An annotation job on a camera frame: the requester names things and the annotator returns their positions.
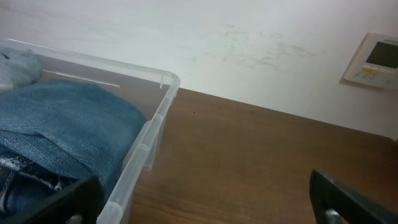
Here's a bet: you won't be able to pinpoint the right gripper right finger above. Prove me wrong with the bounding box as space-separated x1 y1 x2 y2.
309 169 397 224

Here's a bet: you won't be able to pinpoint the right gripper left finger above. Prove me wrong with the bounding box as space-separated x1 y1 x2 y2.
1 175 103 224

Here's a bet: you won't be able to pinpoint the dark blue jeans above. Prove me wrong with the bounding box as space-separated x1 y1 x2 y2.
1 80 146 218

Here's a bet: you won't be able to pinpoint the clear plastic storage container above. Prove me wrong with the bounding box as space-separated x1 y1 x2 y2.
1 38 180 224

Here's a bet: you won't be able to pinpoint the light blue jeans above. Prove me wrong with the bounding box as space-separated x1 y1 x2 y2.
1 46 43 93

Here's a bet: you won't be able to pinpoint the wall thermostat control panel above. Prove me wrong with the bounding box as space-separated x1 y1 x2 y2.
340 33 397 91

